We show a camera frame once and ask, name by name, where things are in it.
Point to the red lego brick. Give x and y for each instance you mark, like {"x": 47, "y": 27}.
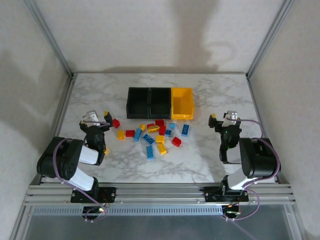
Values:
{"x": 176, "y": 141}
{"x": 130, "y": 133}
{"x": 162, "y": 130}
{"x": 116, "y": 123}
{"x": 150, "y": 125}
{"x": 160, "y": 122}

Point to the small yellow lego brick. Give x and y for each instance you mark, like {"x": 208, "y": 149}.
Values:
{"x": 160, "y": 139}
{"x": 142, "y": 127}
{"x": 121, "y": 135}
{"x": 106, "y": 151}

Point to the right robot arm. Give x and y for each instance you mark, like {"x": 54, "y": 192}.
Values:
{"x": 260, "y": 160}

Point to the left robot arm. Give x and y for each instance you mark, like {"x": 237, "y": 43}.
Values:
{"x": 62, "y": 160}

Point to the long blue lego brick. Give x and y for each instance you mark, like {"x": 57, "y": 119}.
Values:
{"x": 150, "y": 152}
{"x": 148, "y": 139}
{"x": 185, "y": 130}

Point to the black plastic bin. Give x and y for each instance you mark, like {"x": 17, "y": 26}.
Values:
{"x": 138, "y": 105}
{"x": 160, "y": 105}

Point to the yellow plastic bin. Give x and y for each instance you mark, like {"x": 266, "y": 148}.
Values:
{"x": 182, "y": 105}

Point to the small blue lego brick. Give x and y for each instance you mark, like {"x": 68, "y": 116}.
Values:
{"x": 168, "y": 132}
{"x": 172, "y": 126}

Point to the yellow black striped lego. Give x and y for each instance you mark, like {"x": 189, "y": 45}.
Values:
{"x": 153, "y": 129}

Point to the long yellow lego brick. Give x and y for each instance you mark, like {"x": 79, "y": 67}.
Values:
{"x": 162, "y": 148}

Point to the small circuit board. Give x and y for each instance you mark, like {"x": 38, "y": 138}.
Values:
{"x": 96, "y": 210}
{"x": 231, "y": 212}

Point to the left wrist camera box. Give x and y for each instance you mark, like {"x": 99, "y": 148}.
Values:
{"x": 91, "y": 117}

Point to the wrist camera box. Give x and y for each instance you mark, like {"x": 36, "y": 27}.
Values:
{"x": 91, "y": 117}
{"x": 232, "y": 116}

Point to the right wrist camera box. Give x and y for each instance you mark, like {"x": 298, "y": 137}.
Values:
{"x": 232, "y": 116}

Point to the aluminium side rail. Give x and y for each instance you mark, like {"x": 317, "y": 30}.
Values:
{"x": 255, "y": 100}
{"x": 56, "y": 123}

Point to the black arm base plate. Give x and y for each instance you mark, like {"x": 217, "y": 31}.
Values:
{"x": 107, "y": 194}
{"x": 212, "y": 196}

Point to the wide aluminium mounting rail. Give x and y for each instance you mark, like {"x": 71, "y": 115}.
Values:
{"x": 162, "y": 195}

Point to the aluminium frame post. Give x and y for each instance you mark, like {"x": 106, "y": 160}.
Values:
{"x": 50, "y": 37}
{"x": 269, "y": 37}

